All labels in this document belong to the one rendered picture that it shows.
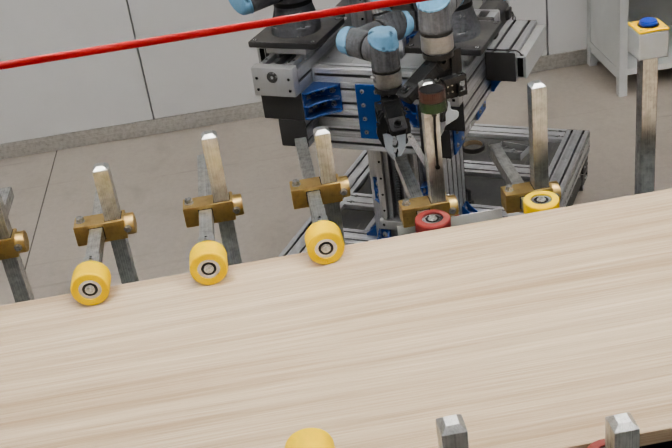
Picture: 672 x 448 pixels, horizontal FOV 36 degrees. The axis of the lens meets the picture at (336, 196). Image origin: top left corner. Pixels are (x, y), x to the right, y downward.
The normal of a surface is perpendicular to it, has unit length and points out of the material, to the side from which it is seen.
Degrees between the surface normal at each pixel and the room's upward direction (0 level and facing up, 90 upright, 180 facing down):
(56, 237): 0
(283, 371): 0
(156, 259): 0
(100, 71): 90
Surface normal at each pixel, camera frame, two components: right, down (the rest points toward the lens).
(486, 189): -0.12, -0.87
